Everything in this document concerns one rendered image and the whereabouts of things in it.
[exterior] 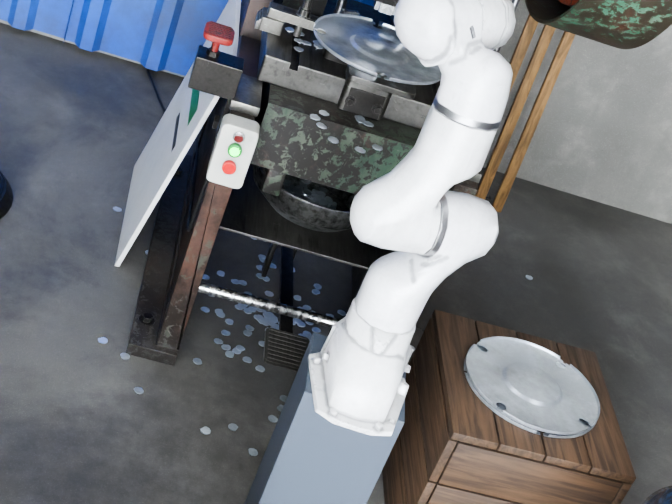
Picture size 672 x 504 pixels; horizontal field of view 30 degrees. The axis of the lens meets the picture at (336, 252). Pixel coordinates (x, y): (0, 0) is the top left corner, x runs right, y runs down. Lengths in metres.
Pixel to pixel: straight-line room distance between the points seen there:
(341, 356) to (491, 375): 0.51
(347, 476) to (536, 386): 0.51
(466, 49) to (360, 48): 0.69
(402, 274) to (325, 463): 0.38
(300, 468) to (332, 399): 0.19
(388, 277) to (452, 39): 0.42
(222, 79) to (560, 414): 0.94
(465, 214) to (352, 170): 0.65
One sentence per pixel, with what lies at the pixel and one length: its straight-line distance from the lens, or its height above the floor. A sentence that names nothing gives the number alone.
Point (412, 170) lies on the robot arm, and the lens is 1.96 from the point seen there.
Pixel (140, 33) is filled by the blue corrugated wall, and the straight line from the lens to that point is 4.00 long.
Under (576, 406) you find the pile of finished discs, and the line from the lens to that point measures 2.58.
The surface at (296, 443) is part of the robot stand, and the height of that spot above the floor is 0.34.
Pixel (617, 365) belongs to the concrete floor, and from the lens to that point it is 3.52.
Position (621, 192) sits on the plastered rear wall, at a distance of 4.36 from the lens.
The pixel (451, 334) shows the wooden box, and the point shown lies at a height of 0.35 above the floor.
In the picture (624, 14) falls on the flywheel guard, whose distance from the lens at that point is 2.47.
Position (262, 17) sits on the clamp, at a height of 0.73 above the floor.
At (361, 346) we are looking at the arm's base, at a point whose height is 0.55.
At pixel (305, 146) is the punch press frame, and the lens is 2.60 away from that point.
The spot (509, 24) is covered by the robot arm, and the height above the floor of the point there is 1.11.
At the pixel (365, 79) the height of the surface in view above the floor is 0.78.
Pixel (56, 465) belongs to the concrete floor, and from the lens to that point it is 2.51.
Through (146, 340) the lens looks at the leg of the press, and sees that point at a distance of 2.82.
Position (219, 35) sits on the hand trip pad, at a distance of 2.49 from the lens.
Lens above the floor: 1.72
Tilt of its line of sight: 30 degrees down
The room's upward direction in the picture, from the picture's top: 22 degrees clockwise
